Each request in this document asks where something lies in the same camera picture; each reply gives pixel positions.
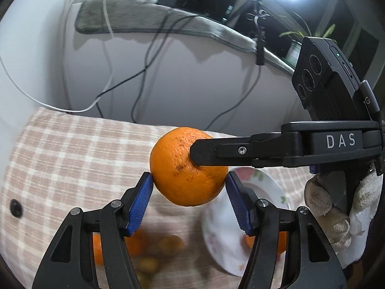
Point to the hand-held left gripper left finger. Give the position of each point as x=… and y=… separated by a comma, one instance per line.
x=141, y=204

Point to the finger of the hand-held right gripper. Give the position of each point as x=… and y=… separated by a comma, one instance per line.
x=216, y=152

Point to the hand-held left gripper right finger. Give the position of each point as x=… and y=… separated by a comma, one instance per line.
x=237, y=204

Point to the white floral plate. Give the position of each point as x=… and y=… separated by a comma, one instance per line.
x=222, y=237

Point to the orange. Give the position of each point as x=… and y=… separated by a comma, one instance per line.
x=134, y=243
x=281, y=242
x=174, y=168

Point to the brown longan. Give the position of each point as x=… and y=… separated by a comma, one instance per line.
x=171, y=243
x=146, y=281
x=148, y=264

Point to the person's right hand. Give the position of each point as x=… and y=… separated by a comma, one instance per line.
x=315, y=195

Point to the pink checked blanket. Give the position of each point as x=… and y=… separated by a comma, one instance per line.
x=75, y=156

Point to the green potted plant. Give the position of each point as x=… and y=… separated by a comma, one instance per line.
x=293, y=51

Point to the black hanging connector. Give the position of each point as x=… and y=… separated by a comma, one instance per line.
x=259, y=51

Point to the black round button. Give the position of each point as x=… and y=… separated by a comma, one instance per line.
x=16, y=208

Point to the grey fuzzy mat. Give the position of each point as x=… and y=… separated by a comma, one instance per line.
x=135, y=18

